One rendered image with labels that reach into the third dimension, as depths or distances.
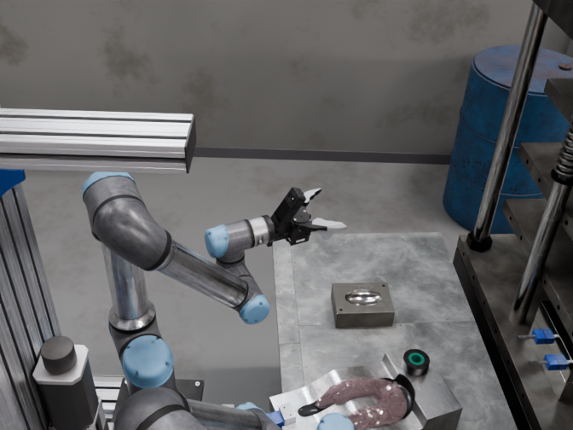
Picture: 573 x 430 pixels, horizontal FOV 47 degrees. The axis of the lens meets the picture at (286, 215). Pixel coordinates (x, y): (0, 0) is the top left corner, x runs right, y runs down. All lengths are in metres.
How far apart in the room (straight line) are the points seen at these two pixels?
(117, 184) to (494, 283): 1.62
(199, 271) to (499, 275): 1.49
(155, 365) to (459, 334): 1.16
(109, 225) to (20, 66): 3.35
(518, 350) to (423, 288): 0.39
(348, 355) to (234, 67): 2.53
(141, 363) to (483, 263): 1.54
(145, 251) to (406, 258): 1.45
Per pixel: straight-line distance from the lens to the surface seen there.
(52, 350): 1.27
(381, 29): 4.23
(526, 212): 2.58
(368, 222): 4.09
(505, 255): 2.77
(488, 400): 2.22
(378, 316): 2.29
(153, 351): 1.63
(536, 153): 2.45
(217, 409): 1.24
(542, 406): 2.28
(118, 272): 1.57
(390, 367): 2.10
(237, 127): 4.52
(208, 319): 3.44
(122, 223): 1.36
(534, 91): 3.66
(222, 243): 1.61
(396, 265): 2.58
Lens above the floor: 2.49
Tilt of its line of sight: 37 degrees down
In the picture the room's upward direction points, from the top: 2 degrees clockwise
